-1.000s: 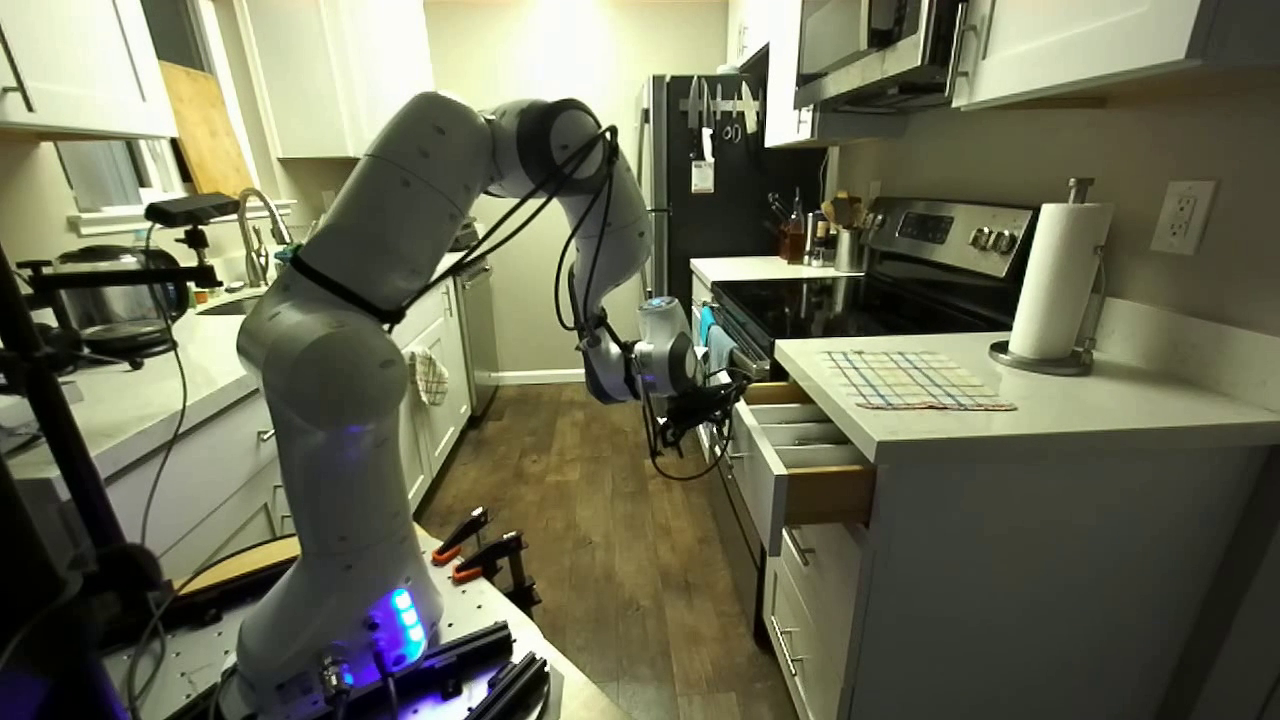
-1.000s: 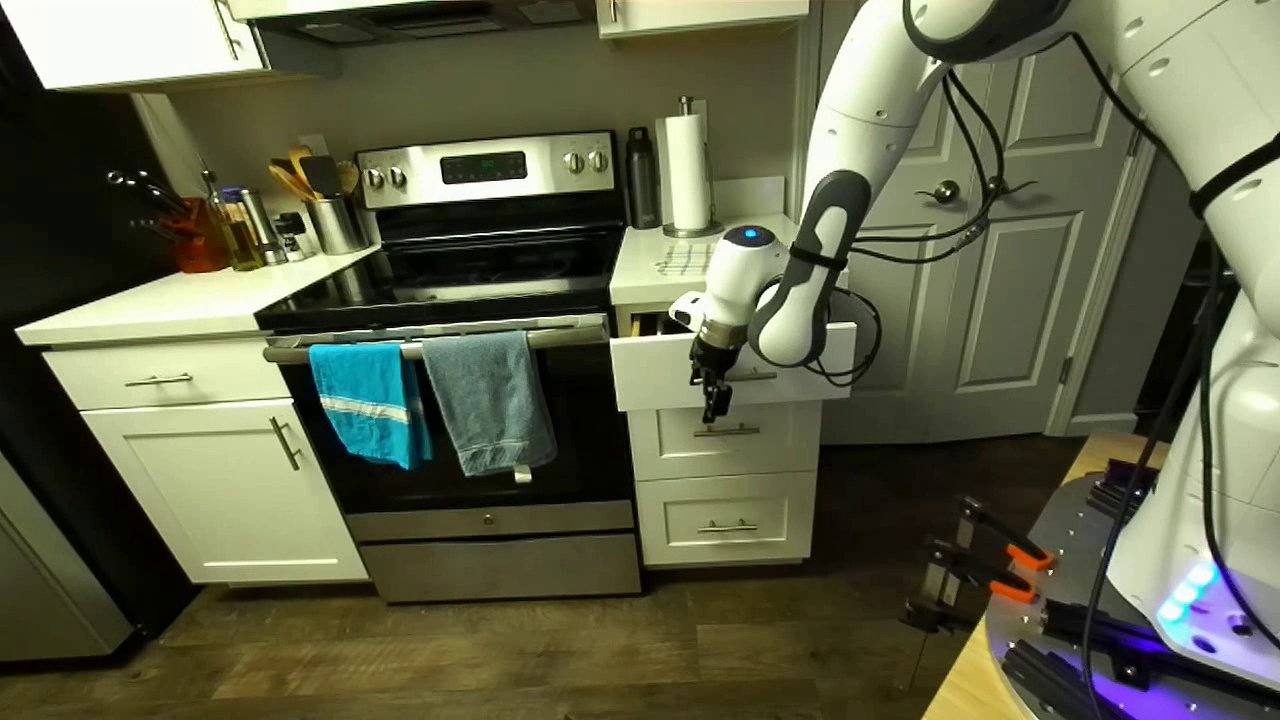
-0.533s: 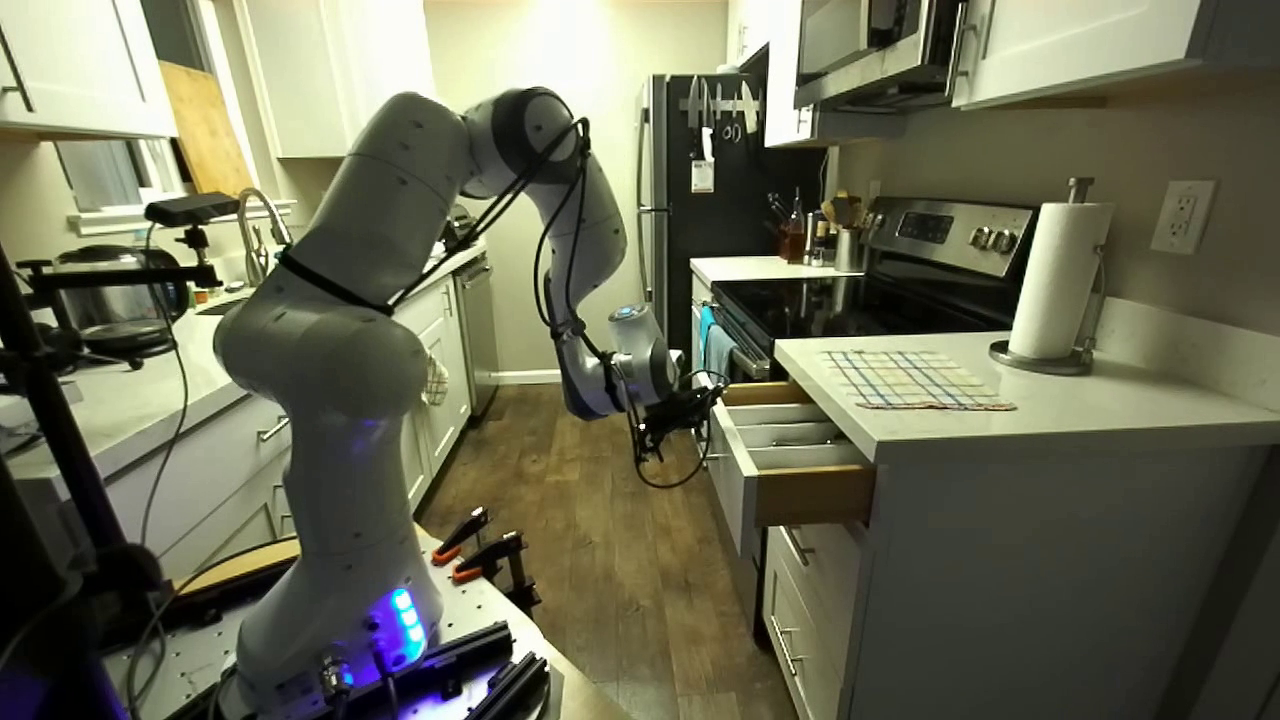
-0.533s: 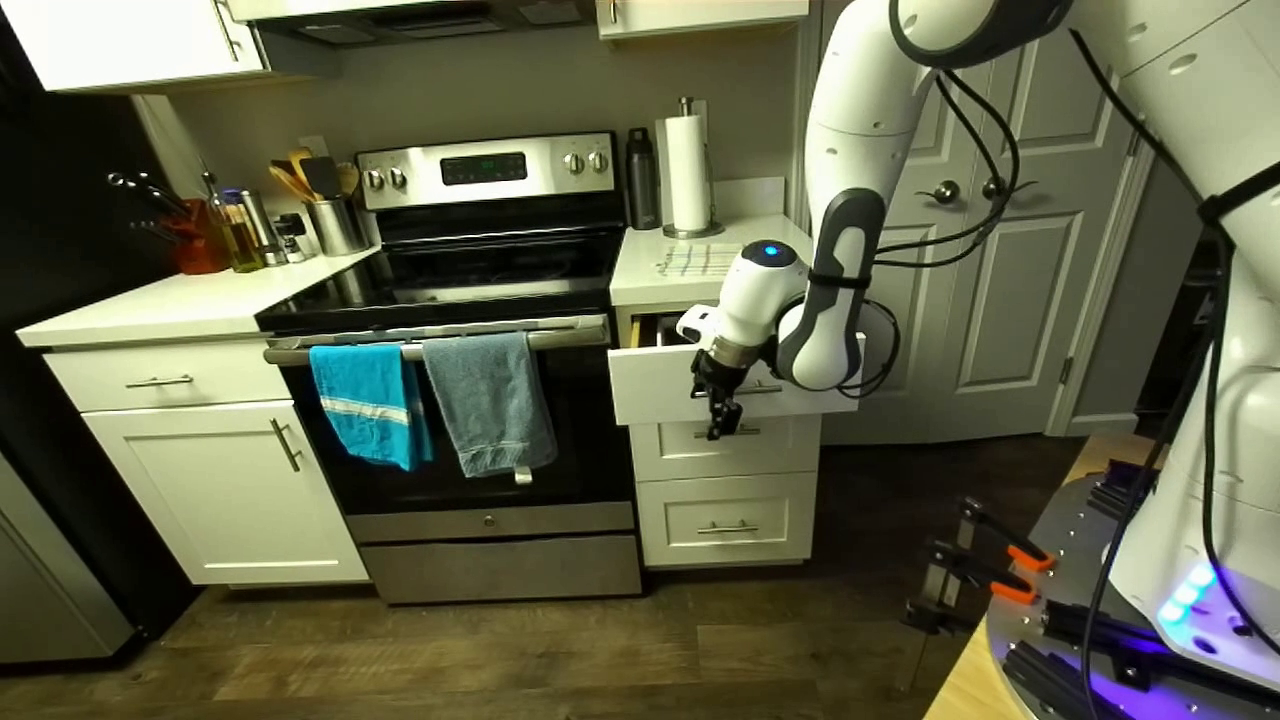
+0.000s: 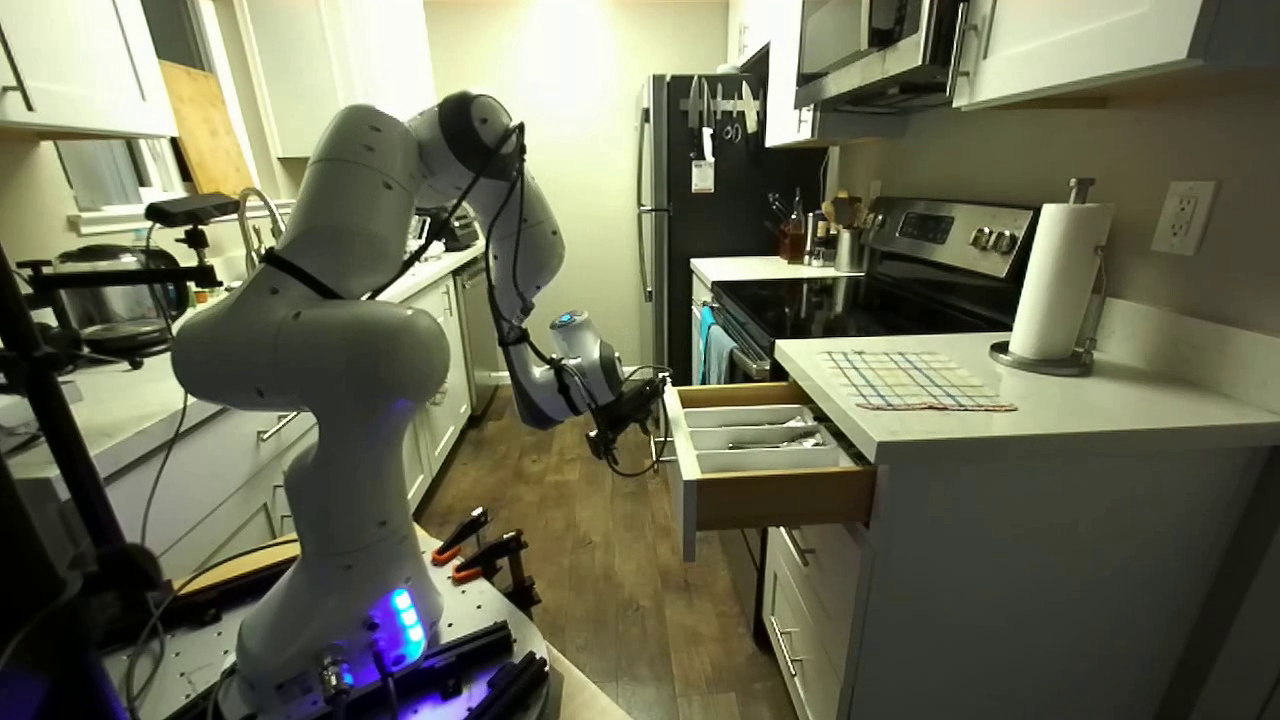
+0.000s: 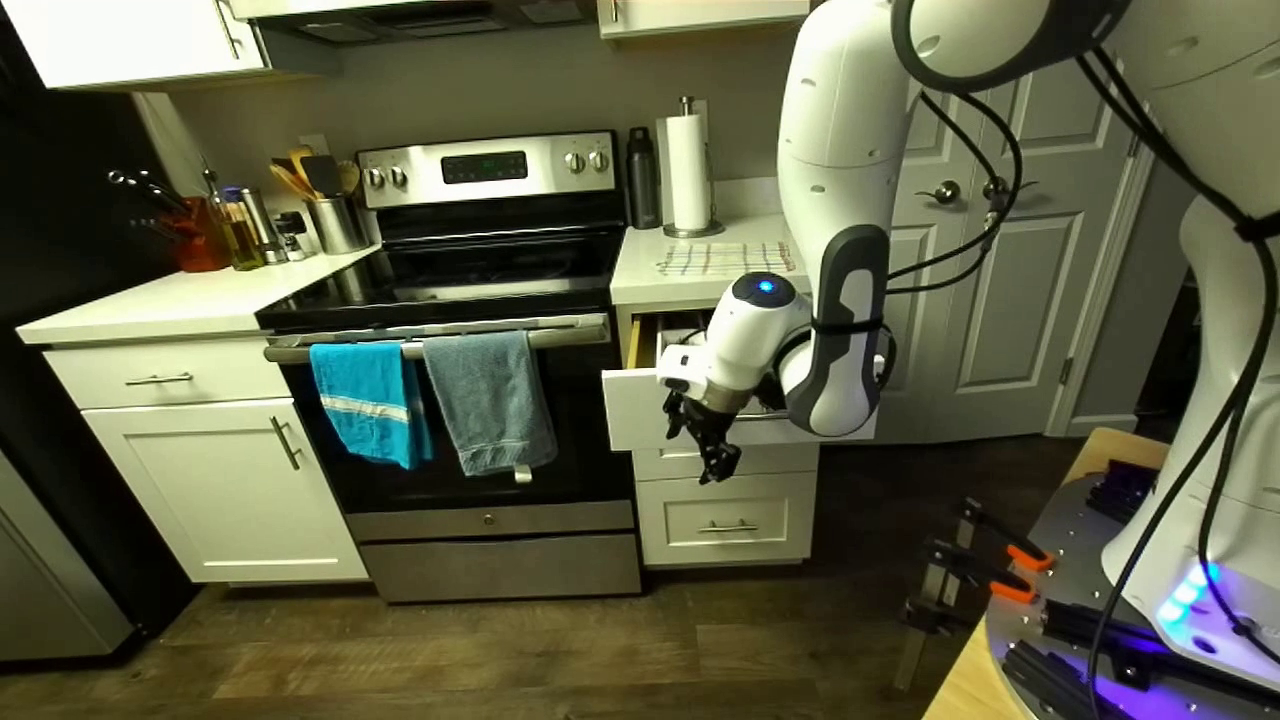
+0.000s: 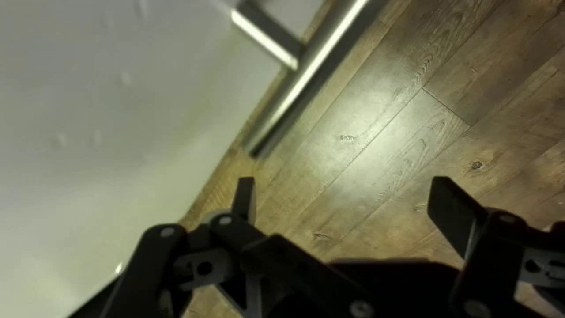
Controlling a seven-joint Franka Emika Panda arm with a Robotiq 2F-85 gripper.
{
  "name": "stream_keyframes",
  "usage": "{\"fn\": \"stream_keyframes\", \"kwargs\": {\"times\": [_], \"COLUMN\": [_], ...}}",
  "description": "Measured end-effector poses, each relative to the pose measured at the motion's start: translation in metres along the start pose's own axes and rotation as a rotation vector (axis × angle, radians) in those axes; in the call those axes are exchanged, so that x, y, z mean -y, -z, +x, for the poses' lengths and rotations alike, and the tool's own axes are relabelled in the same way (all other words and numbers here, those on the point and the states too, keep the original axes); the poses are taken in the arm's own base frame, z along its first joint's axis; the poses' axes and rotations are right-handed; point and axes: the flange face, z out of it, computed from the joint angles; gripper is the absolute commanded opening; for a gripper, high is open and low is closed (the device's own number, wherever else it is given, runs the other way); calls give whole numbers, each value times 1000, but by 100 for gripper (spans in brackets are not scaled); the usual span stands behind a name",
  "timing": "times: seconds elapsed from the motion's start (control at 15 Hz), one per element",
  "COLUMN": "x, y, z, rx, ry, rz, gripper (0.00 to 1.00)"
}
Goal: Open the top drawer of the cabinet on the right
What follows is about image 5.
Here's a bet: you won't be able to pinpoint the stainless steel electric stove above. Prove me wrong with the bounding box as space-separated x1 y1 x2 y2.
696 195 1041 632

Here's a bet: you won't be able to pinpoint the white wall cabinet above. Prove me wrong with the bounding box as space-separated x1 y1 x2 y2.
950 0 1280 114
237 0 442 163
0 0 180 140
724 0 824 154

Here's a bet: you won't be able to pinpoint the checkered counter mat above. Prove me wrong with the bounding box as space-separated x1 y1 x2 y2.
828 350 1020 418

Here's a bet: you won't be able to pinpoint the paper towel roll on holder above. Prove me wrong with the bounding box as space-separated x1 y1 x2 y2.
987 175 1115 379

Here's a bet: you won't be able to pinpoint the metal robot mounting plate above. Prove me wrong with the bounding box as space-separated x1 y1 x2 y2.
105 555 564 720

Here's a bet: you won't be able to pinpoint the grey cutlery tray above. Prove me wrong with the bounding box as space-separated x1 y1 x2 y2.
675 397 855 477

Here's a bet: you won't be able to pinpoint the black camera stand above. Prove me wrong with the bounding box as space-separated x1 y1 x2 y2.
0 194 243 645

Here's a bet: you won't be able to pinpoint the white recessed-panel drawer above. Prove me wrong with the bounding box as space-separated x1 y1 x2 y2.
763 523 855 645
758 574 848 720

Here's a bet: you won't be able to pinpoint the white drawer cabinet with countertop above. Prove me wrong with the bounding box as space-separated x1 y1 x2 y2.
756 330 1280 720

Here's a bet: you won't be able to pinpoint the over-range microwave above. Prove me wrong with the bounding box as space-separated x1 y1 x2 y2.
792 0 972 114

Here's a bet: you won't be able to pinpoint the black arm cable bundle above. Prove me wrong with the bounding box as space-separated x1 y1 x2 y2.
373 115 671 480

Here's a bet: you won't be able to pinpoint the metal sink faucet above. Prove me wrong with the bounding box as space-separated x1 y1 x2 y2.
237 183 298 293

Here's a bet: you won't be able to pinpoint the bright blue striped towel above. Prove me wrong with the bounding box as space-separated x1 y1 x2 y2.
689 300 720 388

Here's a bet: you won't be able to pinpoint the glass oil bottle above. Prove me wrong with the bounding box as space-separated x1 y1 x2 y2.
776 183 810 269

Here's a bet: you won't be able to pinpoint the orange black bar clamp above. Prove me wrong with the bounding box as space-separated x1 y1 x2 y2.
427 505 496 574
446 527 541 611

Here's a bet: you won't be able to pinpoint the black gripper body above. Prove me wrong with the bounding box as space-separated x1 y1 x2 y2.
582 378 646 447

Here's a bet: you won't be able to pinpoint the black pot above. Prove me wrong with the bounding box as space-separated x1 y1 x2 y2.
53 239 190 374

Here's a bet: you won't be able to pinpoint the white sink counter cabinets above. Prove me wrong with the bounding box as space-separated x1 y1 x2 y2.
0 238 490 594

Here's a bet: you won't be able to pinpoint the utensil holder with utensils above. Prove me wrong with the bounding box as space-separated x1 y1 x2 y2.
817 194 872 277

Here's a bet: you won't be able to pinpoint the flat-front white cabinet drawer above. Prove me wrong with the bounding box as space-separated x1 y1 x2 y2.
658 378 881 563

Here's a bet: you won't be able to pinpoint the wooden cutting board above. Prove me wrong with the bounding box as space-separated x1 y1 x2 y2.
154 58 254 205

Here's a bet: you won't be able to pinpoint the grey-blue towel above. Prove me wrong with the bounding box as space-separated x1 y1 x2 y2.
706 325 739 388

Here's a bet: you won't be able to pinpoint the black refrigerator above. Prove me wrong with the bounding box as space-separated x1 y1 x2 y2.
637 71 833 403

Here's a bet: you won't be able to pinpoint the white wall outlet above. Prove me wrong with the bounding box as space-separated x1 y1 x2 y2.
1149 175 1220 262

